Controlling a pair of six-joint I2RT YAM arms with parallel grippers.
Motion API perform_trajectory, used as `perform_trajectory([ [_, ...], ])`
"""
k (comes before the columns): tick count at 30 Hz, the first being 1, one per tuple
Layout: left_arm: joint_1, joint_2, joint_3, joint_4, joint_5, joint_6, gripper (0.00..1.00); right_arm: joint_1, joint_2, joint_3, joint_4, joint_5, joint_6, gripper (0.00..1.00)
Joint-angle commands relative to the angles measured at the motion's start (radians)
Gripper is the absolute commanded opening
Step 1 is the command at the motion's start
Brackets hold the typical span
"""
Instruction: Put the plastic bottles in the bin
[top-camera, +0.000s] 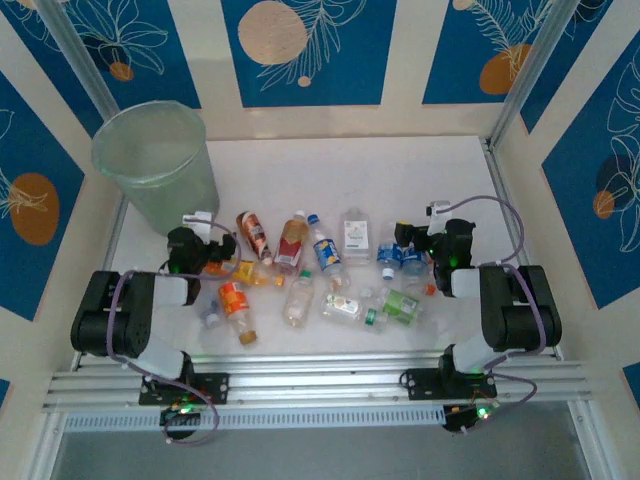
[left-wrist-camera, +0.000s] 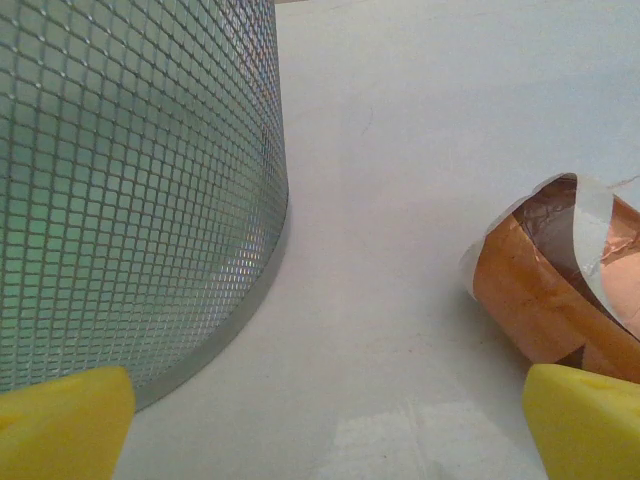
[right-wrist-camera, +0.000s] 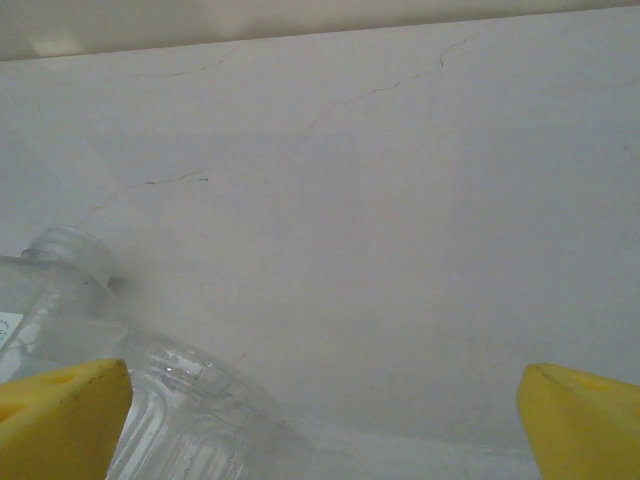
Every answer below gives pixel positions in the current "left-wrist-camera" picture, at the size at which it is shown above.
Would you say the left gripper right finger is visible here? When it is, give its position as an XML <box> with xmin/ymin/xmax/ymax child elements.
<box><xmin>522</xmin><ymin>363</ymin><xmax>640</xmax><ymax>480</ymax></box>

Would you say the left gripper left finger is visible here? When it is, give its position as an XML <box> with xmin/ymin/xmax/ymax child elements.
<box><xmin>0</xmin><ymin>365</ymin><xmax>137</xmax><ymax>480</ymax></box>

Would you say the copper label plastic bottle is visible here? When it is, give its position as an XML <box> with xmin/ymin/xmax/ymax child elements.
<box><xmin>459</xmin><ymin>172</ymin><xmax>640</xmax><ymax>386</ymax></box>

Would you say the translucent grey waste bin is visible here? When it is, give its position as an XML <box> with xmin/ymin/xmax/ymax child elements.
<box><xmin>0</xmin><ymin>0</ymin><xmax>291</xmax><ymax>414</ymax></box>

